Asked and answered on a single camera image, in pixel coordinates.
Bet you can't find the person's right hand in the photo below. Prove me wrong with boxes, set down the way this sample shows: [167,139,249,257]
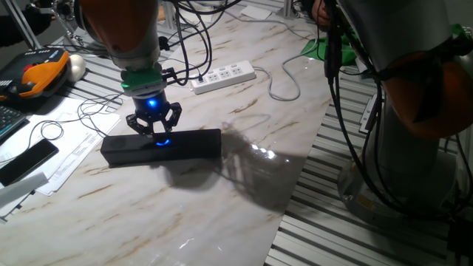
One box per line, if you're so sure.
[311,0,333,27]

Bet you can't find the aluminium frame post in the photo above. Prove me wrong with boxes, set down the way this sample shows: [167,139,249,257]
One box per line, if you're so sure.
[276,0,300,19]

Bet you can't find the grey power strip cable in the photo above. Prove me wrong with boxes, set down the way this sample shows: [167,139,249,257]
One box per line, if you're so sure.
[217,6,319,103]

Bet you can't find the white card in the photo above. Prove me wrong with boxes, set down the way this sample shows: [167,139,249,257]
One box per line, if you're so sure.
[239,5,273,21]

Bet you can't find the black speaker bar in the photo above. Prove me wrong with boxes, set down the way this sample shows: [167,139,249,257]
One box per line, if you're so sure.
[100,128,222,166]

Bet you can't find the thin grey frame strut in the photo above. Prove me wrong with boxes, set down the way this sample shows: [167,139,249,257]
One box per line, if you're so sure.
[3,0,41,51]

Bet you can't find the white printed paper sheets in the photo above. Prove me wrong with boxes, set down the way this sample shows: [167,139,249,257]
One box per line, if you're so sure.
[0,98,122,219]

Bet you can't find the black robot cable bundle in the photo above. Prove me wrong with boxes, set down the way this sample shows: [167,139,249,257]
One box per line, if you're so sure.
[158,0,473,222]

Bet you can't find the dark sleeved forearm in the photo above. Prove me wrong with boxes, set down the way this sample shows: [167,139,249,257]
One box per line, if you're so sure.
[0,5,52,48]

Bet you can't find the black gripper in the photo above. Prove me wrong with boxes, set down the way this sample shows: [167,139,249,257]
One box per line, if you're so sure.
[125,91,183,137]

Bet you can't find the white power strip with sockets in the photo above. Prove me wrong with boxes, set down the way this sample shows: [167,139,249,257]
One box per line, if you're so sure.
[190,60,257,95]

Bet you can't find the white mounting plate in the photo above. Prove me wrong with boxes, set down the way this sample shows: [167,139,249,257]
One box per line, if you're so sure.
[358,94,378,134]

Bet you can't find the thin black audio cable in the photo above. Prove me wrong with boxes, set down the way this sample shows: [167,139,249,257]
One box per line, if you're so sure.
[0,120,112,166]

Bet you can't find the green cloth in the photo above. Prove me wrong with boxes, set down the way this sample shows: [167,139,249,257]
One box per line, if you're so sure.
[301,24,473,67]

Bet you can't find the orange black teach pendant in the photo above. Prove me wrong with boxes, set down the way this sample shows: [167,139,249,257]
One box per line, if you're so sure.
[0,47,71,103]

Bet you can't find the black keyboard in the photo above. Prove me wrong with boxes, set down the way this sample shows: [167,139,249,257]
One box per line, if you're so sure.
[0,105,29,143]

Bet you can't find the green wrist flange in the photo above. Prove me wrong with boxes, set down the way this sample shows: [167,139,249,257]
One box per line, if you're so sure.
[120,62,168,99]

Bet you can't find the marble pattern board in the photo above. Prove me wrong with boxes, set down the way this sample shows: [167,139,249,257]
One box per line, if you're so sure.
[0,0,333,266]

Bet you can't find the white round object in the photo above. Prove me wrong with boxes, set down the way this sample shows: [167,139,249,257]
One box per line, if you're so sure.
[66,54,87,83]

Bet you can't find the black smartphone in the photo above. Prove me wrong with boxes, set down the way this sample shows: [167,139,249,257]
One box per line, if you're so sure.
[0,138,60,188]

